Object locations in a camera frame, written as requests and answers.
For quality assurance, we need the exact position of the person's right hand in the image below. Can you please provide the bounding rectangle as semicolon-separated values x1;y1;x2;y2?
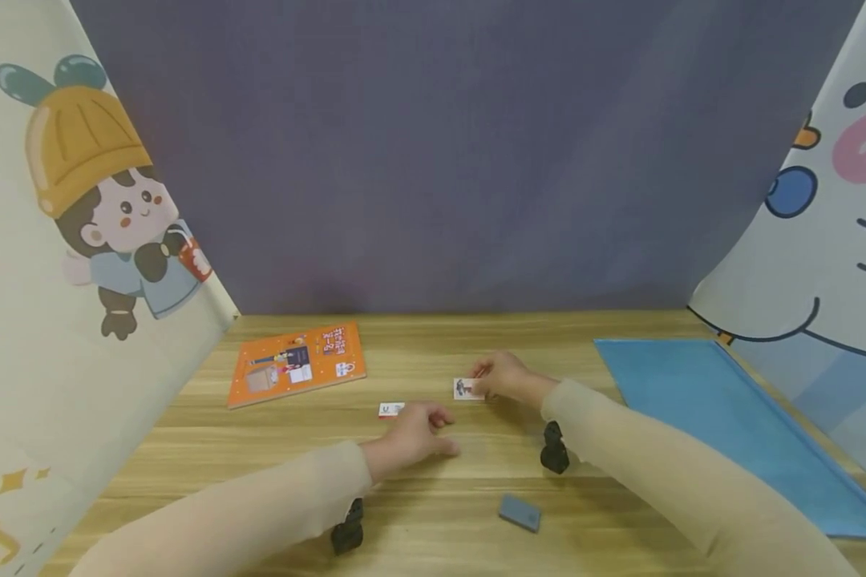
471;350;560;410

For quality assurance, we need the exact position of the person's left hand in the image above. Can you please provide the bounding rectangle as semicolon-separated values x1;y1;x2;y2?
361;401;462;483

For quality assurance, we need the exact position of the person's left forearm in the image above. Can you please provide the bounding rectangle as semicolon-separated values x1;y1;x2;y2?
68;439;374;577

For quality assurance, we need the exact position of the person's right forearm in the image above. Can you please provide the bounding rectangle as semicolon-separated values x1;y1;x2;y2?
540;378;861;577

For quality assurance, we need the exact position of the small grey card case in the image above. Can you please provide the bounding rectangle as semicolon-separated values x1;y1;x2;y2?
498;494;542;534

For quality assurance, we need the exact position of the orange illustrated book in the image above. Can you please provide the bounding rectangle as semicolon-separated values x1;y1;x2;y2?
227;321;368;410

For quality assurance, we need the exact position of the blue plastic folder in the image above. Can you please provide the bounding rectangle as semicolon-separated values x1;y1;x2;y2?
593;337;866;542

